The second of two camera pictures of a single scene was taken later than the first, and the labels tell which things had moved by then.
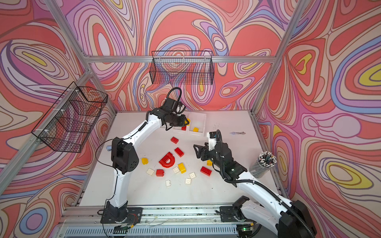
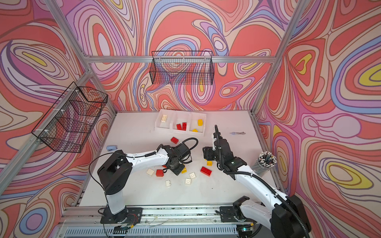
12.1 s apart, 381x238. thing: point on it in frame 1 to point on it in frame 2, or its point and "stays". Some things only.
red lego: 206,171 stays
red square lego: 159,173 stays
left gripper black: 183,118 to 179,171
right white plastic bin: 198,120 stays
